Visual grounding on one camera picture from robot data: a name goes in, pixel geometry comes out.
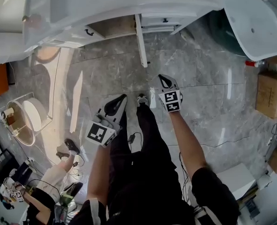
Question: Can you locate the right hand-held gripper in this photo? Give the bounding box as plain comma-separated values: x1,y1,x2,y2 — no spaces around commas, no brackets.
157,74,184,114

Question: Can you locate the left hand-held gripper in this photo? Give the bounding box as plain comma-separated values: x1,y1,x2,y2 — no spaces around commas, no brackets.
84,93,128,148

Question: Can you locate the white cabinet door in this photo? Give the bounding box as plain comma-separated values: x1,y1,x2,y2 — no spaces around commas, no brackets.
43,23,105,49
134,14,151,68

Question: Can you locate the person's left forearm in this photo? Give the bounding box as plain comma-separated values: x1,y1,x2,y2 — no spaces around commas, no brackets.
86,143,112,205

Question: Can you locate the person's right forearm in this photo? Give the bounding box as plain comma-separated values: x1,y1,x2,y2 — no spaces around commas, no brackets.
169,111,212,180

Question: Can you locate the white vanity cabinet with sink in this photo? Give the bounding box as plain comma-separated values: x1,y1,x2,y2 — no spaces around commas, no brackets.
22,0,225,54

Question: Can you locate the person's left hand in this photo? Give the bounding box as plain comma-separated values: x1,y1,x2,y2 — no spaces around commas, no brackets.
96,115,113,128

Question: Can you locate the person's right shoe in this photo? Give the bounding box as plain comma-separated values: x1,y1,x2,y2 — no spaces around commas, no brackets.
136,93,151,108

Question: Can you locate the person's shoe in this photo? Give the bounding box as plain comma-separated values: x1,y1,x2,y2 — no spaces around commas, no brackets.
55,151,69,161
64,138,81,155
136,93,151,108

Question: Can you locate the black power adapter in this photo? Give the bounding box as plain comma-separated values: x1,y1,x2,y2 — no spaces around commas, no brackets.
127,132,143,144

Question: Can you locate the white drawer with black knob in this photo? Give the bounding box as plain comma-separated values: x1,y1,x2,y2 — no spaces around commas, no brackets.
140,16,191,28

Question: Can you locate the white round drum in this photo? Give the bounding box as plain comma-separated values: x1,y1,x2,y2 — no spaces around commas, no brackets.
22,98,45,133

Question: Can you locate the person's black clothing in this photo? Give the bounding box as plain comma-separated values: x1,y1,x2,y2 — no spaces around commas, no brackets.
68,104,241,225

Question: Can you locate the round glass side table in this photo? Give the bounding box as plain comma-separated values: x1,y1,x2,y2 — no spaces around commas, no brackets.
1,91,54,148

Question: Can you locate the white and green bathtub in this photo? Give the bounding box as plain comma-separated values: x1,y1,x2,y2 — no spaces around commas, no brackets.
208,0,277,62

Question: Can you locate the large cardboard box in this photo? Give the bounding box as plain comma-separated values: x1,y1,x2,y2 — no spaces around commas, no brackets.
255,71,277,120

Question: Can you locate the small potted plant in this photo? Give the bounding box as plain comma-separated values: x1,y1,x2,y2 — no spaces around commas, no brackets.
0,107,19,127

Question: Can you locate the brown bottle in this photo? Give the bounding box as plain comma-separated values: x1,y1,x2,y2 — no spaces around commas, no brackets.
22,14,42,30

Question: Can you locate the white box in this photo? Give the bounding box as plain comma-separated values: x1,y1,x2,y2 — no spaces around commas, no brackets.
216,162,256,201

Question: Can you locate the black monitor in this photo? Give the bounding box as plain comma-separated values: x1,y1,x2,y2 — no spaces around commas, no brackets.
0,148,14,180

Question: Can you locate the brown cardboard box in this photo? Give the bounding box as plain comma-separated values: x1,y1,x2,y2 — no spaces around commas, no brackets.
268,146,277,173

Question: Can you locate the left harness strap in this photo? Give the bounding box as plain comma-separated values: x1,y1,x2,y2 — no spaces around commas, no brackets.
85,197,109,225

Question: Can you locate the harness strap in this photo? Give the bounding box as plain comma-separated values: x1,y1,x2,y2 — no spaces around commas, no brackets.
193,204,224,225
85,197,109,225

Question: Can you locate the right harness strap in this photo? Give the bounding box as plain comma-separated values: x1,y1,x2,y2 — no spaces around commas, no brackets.
193,204,224,225

